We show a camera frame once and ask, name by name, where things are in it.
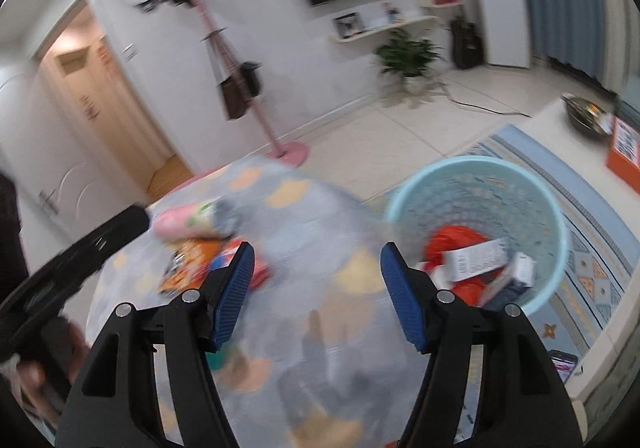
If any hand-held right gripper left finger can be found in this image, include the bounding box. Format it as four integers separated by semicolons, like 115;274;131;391
55;241;256;448

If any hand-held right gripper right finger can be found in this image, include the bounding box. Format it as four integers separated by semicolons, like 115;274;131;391
380;242;585;448

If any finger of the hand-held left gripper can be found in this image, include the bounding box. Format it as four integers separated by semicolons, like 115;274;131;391
99;205;150;255

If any orange plastic bag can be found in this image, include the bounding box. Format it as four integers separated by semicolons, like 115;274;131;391
424;225;496;306

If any white blue milk carton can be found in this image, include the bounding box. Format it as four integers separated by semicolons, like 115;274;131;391
442;237;510;281

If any white patterned paper bag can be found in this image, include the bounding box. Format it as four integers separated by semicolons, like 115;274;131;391
482;252;536;304

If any light blue plastic basket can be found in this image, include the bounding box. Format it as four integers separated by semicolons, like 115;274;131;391
384;155;571;318

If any black shoulder bag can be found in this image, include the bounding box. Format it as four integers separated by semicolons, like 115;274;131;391
240;61;263;96

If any person's left hand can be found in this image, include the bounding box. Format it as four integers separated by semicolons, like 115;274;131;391
7;321;88;416

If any red flat packet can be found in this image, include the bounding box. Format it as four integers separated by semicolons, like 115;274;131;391
250;261;273;286

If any pink printed bottle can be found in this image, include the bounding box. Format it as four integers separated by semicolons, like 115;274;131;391
152;198;241;241

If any orange red snack packet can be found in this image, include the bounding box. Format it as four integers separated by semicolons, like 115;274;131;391
159;238;236;296

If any person's dark clothing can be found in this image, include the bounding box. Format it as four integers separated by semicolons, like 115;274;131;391
0;173;28;289

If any teal cup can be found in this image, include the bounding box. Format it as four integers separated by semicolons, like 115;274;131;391
207;348;236;371

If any white panel door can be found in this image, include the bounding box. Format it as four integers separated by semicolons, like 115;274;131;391
0;66;151;249

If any grey orange printed tablecloth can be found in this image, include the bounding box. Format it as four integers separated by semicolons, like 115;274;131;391
85;158;431;448

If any wooden hallway door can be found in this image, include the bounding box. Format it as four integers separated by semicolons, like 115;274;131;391
55;46;166;169

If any pink coat rack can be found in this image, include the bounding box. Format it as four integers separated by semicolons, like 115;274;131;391
165;0;310;164

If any brown tote bag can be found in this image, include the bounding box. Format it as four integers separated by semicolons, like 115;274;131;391
220;73;251;121

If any black smartphone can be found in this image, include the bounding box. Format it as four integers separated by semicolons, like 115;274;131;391
547;349;580;385

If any blue patterned rug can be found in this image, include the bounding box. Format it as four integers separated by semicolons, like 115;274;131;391
365;123;640;429

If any green potted plant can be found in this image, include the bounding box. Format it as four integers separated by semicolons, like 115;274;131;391
374;27;446;96

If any dark bowl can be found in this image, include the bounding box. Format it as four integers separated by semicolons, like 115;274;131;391
560;93;613;141

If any black guitar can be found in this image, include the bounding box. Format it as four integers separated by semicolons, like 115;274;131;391
450;16;485;70

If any orange tissue box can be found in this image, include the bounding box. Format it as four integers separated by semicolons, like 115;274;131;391
606;115;640;194

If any white curved low shelf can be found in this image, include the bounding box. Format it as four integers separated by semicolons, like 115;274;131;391
329;16;438;44

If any blue grey sofa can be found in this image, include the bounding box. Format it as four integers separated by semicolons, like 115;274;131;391
614;83;640;129

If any cream curtain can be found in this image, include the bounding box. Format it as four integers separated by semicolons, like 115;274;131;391
592;0;640;94

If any black floor cable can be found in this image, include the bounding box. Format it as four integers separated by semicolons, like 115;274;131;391
440;81;531;118

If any butterfly picture frame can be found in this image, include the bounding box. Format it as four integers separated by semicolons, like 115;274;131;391
334;12;362;38

